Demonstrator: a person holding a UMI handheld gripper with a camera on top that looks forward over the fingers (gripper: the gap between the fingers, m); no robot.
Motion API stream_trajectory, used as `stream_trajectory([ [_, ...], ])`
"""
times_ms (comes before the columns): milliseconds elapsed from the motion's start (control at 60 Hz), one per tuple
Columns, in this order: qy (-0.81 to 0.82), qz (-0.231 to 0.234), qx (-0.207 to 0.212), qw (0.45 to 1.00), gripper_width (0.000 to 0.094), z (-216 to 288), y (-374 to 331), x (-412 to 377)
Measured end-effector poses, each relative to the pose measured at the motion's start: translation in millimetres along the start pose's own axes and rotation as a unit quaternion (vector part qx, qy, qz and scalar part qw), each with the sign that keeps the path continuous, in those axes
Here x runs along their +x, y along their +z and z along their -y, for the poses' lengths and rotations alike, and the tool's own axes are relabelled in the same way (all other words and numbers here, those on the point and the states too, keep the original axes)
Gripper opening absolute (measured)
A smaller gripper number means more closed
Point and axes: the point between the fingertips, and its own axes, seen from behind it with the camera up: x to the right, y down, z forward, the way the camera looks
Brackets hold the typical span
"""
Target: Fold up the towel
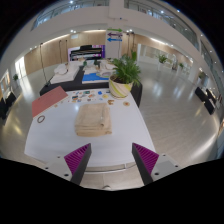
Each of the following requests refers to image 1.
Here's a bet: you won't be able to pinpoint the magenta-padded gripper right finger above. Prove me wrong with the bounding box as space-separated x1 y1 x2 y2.
131 142 183 186

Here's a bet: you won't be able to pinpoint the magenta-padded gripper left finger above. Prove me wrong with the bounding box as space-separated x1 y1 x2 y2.
43 143 93 186

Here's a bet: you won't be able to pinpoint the beige knitted towel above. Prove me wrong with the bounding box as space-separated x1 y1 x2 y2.
74 102 114 138

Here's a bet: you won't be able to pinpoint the sheet of colourful stickers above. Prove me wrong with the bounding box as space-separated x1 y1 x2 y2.
68 88 110 105

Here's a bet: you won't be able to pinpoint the pink flat board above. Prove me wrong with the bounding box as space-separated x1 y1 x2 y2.
31 85 70 119

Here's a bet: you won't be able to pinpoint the black display table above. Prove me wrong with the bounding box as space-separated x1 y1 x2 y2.
39 64 144 108

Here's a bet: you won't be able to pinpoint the blue and white model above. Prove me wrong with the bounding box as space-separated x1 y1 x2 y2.
81 72 111 84

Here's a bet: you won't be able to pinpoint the black chairs group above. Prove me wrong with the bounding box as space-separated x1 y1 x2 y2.
194 86 218 116
0 91 17 120

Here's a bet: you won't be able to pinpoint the potted plant in striped planter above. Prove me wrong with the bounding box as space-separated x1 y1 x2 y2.
108 50 143 100

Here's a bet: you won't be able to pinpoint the white architectural model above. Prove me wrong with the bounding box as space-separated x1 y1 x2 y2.
49 61 83 85

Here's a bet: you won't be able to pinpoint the tall black floor lamp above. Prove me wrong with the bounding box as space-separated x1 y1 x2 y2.
39 42 52 87

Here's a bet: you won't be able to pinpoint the black piano with purple backdrop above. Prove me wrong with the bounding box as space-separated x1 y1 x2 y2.
67 44 106 63

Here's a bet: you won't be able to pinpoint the coloured arrow signs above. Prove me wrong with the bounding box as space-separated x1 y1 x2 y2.
106 27 124 43

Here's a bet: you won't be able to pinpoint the wooden beaded ring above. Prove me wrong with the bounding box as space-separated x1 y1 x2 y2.
36 114 47 124

